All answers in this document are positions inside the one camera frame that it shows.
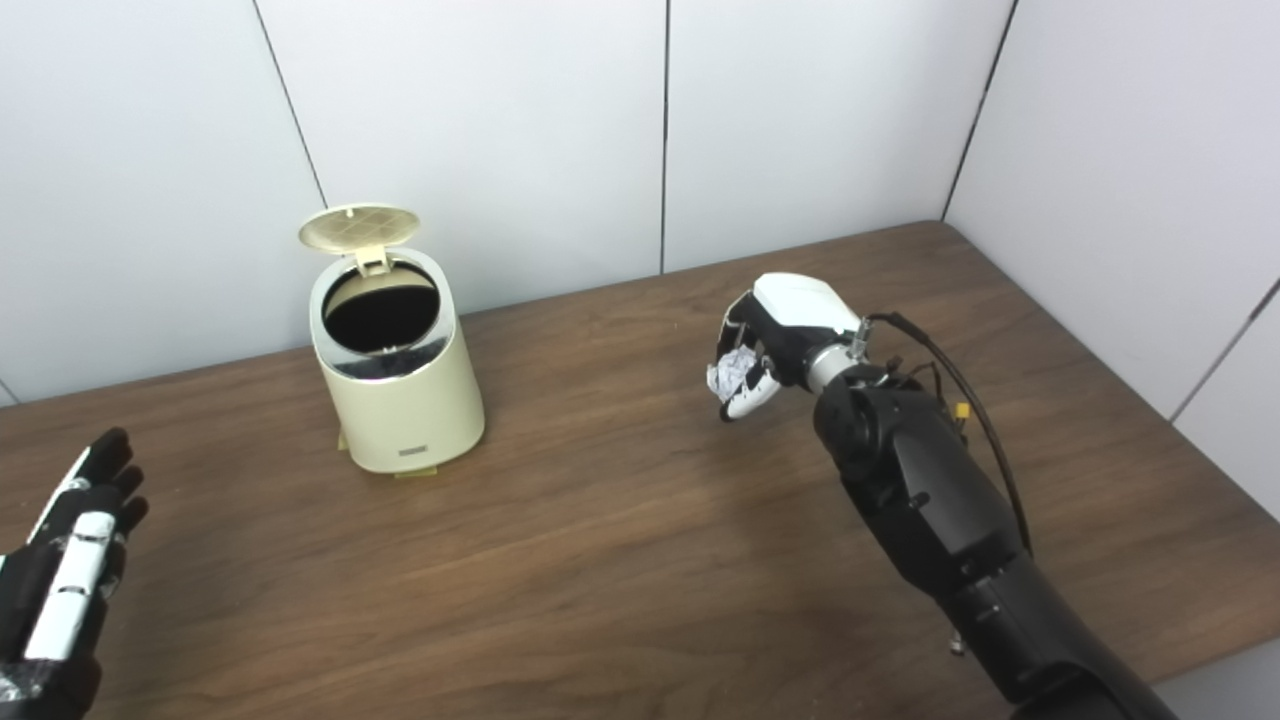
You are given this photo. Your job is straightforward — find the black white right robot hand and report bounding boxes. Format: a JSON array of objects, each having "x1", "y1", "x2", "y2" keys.
[{"x1": 712, "y1": 272, "x2": 863, "y2": 423}]

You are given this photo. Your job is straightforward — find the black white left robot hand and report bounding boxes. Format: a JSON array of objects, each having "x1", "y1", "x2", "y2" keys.
[{"x1": 0, "y1": 428, "x2": 150, "y2": 720}]

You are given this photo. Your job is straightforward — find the white paper ball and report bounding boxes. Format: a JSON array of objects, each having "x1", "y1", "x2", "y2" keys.
[{"x1": 706, "y1": 347, "x2": 763, "y2": 403}]

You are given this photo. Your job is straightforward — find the cream-colored bin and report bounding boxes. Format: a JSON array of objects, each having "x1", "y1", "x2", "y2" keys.
[{"x1": 298, "y1": 204, "x2": 487, "y2": 475}]

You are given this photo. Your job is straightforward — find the round cream bin lid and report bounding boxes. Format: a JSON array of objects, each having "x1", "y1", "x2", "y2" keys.
[{"x1": 298, "y1": 204, "x2": 422, "y2": 273}]

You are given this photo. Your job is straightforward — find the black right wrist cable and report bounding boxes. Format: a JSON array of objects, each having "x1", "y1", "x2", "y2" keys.
[{"x1": 865, "y1": 312, "x2": 1033, "y2": 556}]

